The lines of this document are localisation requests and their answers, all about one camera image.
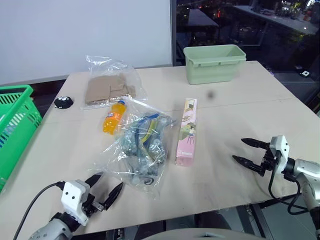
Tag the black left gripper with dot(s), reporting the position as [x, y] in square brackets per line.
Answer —
[88, 202]

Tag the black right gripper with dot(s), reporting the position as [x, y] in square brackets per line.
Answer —
[268, 162]

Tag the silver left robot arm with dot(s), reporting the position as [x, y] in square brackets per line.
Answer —
[47, 231]

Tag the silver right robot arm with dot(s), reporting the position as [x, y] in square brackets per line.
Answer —
[307, 172]

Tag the green plastic shopping basket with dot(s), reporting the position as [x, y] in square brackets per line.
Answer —
[15, 130]

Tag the orange soda bottle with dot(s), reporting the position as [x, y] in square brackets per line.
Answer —
[111, 121]

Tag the long pink illustrated box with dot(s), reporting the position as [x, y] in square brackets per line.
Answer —
[187, 135]

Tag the light green plastic bin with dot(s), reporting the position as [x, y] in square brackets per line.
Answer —
[212, 70]

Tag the black round paw-print object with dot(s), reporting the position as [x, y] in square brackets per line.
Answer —
[63, 102]

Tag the small white floor device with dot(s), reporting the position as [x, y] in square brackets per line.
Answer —
[305, 74]

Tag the brown flat cardboard pieces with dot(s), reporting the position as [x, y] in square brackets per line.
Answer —
[100, 91]

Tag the clear bag holding cardboard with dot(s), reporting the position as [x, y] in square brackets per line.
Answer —
[130, 80]

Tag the long white background table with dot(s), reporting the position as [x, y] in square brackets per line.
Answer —
[272, 21]

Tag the dark background table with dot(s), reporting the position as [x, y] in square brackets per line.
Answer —
[202, 20]

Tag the white board panel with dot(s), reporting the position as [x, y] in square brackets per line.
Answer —
[87, 32]

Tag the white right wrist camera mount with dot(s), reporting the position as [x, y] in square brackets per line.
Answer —
[281, 150]

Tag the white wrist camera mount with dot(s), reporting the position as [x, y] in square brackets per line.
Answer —
[72, 196]
[281, 150]

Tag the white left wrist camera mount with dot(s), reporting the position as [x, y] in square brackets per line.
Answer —
[72, 196]

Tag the black table frame leg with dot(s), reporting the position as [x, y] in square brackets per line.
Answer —
[260, 220]

